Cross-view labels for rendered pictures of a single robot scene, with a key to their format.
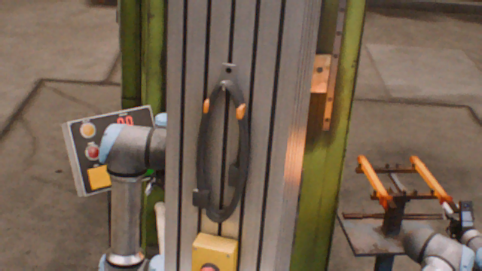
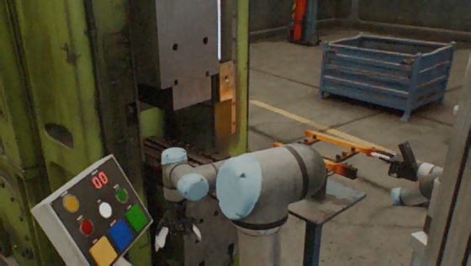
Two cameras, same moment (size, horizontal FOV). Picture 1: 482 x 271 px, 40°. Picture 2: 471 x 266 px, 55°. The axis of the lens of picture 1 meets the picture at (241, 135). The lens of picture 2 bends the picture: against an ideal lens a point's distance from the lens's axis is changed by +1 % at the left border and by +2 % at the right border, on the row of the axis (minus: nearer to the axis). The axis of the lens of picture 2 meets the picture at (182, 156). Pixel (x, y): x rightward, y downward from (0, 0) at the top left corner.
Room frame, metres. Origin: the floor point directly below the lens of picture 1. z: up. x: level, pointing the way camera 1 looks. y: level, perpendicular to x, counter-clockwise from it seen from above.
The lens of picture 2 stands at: (1.06, 0.80, 1.82)
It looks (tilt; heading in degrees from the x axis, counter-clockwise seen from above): 25 degrees down; 332
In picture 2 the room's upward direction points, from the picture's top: 3 degrees counter-clockwise
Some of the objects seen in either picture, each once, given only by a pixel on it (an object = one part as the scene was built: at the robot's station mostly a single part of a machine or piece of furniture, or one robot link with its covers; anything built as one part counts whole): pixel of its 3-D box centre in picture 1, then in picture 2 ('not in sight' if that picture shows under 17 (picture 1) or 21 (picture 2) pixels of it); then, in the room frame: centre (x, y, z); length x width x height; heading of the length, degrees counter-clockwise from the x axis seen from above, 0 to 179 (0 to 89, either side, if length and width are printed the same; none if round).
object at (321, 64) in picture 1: (318, 73); (224, 82); (2.67, -0.31, 1.27); 0.09 x 0.02 x 0.17; 101
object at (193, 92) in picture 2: not in sight; (159, 83); (2.69, 0.02, 1.32); 0.42 x 0.20 x 0.10; 11
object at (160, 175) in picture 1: (164, 170); (177, 214); (2.10, 0.27, 1.07); 0.09 x 0.08 x 0.12; 166
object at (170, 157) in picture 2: (165, 130); (175, 168); (2.10, 0.27, 1.23); 0.09 x 0.08 x 0.11; 174
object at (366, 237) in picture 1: (389, 232); (316, 198); (2.41, -0.67, 0.67); 0.40 x 0.30 x 0.02; 99
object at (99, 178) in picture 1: (99, 177); (103, 253); (2.13, 0.51, 1.01); 0.07 x 0.05 x 0.07; 126
